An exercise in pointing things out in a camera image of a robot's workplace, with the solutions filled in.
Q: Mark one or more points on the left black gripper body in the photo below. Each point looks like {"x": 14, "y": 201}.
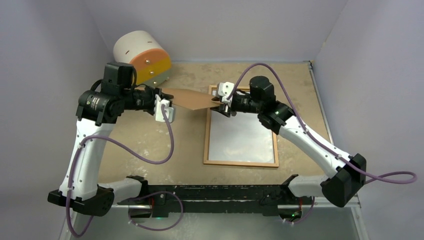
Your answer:
{"x": 140, "y": 99}

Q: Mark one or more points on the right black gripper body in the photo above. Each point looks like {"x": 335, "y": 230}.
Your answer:
{"x": 244, "y": 103}

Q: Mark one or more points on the brown frame backing board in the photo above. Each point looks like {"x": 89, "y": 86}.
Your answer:
{"x": 190, "y": 99}

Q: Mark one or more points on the plant photo print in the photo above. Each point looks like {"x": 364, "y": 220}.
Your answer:
{"x": 242, "y": 136}

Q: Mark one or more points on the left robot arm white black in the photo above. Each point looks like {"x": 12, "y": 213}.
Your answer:
{"x": 97, "y": 113}

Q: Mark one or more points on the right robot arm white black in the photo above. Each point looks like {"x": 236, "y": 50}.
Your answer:
{"x": 343, "y": 173}

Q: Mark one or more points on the round three-drawer cabinet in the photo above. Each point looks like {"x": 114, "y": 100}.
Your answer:
{"x": 152, "y": 63}

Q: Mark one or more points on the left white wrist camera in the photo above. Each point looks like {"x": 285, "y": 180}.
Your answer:
{"x": 163, "y": 110}

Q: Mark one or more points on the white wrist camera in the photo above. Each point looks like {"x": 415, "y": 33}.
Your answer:
{"x": 163, "y": 110}
{"x": 224, "y": 91}

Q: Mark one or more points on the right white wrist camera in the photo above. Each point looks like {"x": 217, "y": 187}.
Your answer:
{"x": 224, "y": 91}

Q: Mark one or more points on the black aluminium mounting rail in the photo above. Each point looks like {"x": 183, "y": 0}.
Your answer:
{"x": 267, "y": 200}

